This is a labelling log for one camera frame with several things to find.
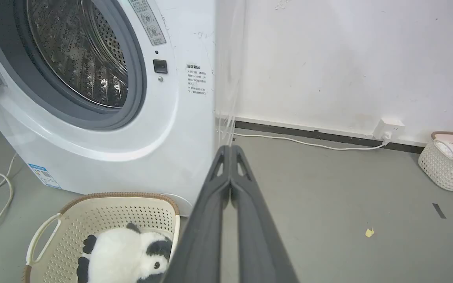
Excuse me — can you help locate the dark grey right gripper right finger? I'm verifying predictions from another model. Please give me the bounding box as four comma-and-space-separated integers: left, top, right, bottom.
230, 145, 299, 283

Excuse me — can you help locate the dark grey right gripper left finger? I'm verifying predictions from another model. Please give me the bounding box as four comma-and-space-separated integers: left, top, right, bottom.
163, 145, 232, 283

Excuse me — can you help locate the white front-load washing machine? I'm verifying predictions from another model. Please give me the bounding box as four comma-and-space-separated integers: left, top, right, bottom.
0, 0, 236, 217

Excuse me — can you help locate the panda plush toy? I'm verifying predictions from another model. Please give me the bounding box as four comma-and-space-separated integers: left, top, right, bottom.
76, 223, 173, 283

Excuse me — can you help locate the cream perforated laundry basket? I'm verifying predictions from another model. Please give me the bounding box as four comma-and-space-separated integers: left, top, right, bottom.
22, 192, 181, 283

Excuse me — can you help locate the white woven laundry basket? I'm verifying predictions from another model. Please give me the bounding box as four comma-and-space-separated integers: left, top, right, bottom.
418, 131, 453, 193

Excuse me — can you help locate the white power cable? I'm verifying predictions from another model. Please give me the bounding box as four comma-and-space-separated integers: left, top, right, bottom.
232, 133, 390, 151

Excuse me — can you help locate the white wall power socket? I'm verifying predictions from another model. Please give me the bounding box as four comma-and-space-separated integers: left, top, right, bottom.
373, 118, 406, 142

